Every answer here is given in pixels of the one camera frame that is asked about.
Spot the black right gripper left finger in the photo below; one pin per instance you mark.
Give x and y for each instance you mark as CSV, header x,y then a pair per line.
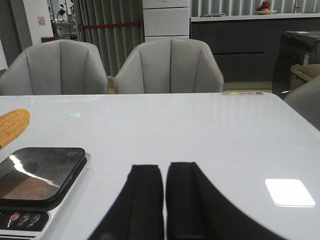
x,y
137,212

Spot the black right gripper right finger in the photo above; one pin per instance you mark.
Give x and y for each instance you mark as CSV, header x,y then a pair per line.
x,y
197,210

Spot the orange corn cob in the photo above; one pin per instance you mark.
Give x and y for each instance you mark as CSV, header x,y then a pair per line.
x,y
12,125

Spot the electronic kitchen scale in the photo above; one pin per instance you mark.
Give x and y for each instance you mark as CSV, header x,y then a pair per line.
x,y
34,184

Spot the right grey armchair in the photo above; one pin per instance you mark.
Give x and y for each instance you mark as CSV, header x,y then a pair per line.
x,y
170,66

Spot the grey armchair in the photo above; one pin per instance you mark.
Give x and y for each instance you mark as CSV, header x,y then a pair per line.
x,y
170,66
59,67

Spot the left grey armchair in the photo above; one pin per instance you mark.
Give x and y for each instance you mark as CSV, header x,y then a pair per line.
x,y
59,67

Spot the dark grey counter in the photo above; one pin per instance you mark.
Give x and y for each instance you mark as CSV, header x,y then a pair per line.
x,y
246,47

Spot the black glossy appliance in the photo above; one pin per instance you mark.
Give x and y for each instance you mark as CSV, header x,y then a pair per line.
x,y
296,47

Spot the white drawer cabinet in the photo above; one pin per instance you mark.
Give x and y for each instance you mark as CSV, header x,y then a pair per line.
x,y
166,19

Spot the red barrier tape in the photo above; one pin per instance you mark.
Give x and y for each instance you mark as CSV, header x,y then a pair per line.
x,y
113,25

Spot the fruit bowl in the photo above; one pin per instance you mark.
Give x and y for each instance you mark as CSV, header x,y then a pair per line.
x,y
265,9

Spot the pink wall notice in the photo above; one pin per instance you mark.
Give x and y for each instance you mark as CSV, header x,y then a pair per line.
x,y
41,20

